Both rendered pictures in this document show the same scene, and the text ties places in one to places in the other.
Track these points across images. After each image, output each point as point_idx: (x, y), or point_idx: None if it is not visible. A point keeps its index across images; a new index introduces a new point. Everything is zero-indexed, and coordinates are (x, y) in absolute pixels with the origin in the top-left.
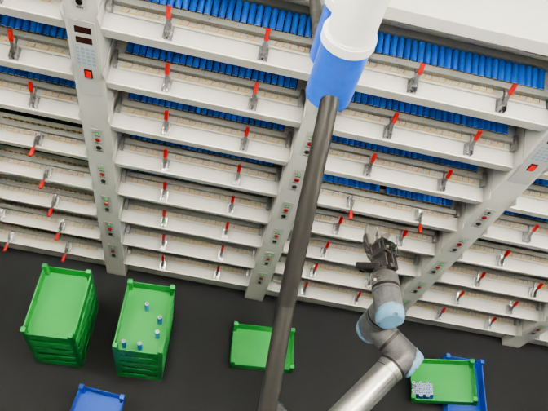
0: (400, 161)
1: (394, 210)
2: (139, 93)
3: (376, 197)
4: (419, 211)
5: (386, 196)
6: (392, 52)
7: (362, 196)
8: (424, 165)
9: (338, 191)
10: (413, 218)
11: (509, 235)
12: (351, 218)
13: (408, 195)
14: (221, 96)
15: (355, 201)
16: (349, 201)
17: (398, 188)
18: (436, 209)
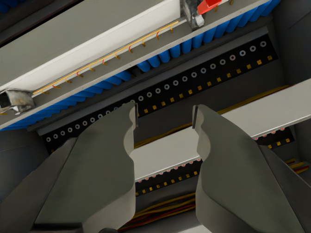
0: (179, 166)
1: (70, 64)
2: None
3: (137, 60)
4: (30, 108)
5: (116, 73)
6: None
7: (164, 34)
8: (139, 180)
9: (237, 7)
10: (16, 86)
11: None
12: (210, 7)
13: (77, 95)
14: None
15: (174, 13)
16: (205, 14)
17: (103, 85)
18: (7, 123)
